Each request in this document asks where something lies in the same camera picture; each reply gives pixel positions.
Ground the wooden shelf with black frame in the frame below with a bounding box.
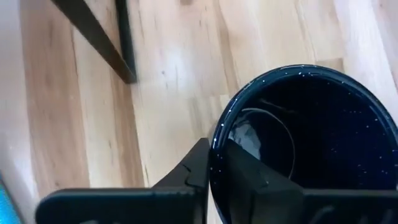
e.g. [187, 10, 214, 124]
[51, 0, 138, 85]

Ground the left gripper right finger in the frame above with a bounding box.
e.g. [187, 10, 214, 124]
[225, 139, 398, 224]

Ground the light blue cloth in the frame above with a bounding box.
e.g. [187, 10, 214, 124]
[0, 172, 22, 224]

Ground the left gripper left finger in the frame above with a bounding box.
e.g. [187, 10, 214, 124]
[35, 138, 211, 224]

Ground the dark blue speckled enamel mug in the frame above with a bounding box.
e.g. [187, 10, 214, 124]
[208, 64, 398, 224]

